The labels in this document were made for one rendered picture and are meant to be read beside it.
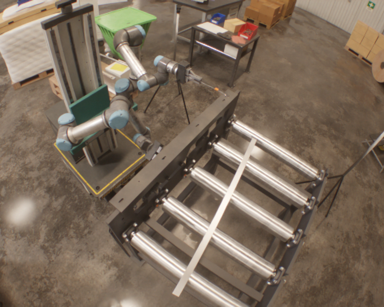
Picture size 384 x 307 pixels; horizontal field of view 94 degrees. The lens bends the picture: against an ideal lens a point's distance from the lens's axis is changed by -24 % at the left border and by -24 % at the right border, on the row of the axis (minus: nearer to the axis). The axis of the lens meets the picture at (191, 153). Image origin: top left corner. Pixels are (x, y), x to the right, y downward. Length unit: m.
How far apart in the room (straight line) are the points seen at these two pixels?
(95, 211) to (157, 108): 1.63
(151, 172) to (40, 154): 2.13
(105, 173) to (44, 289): 1.33
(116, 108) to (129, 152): 1.08
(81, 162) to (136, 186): 1.30
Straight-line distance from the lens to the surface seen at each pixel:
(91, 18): 1.60
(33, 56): 4.28
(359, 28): 8.15
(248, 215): 1.53
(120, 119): 1.34
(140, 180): 1.22
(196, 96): 3.50
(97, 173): 2.30
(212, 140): 1.75
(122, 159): 2.34
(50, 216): 2.65
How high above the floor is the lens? 2.23
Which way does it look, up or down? 54 degrees down
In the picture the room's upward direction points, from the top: 10 degrees clockwise
